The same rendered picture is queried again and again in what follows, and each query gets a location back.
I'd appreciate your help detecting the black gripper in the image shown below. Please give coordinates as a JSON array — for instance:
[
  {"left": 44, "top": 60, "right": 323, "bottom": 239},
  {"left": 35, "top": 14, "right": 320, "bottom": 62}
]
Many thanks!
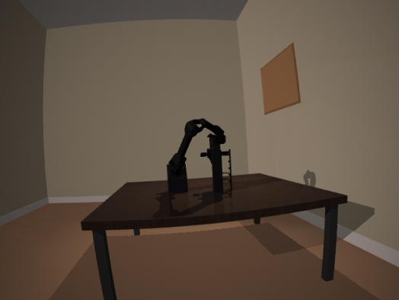
[{"left": 200, "top": 144, "right": 228, "bottom": 163}]

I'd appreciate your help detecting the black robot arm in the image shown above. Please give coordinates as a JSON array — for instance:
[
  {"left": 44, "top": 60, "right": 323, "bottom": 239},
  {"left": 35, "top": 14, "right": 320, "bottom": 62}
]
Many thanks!
[{"left": 168, "top": 118, "right": 226, "bottom": 177}]

